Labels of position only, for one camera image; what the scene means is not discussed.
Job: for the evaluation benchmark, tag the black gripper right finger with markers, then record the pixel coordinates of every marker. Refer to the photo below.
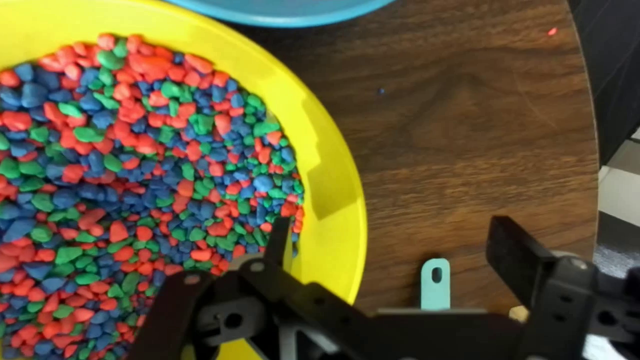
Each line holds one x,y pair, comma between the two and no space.
560,300

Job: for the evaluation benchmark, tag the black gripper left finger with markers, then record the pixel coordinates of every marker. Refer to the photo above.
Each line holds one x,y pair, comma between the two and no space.
181,312

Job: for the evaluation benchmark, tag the yellow plastic bowl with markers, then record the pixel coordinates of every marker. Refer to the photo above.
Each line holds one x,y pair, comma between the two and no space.
326,172

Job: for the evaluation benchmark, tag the blue plastic bowl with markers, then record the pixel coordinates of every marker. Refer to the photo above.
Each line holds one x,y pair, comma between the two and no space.
281,13

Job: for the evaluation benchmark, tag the small yellow cube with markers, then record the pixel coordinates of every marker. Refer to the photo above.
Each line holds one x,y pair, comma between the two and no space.
520,312

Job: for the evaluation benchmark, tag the colourful gravel pile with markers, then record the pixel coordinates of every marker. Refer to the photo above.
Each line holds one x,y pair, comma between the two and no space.
132,166

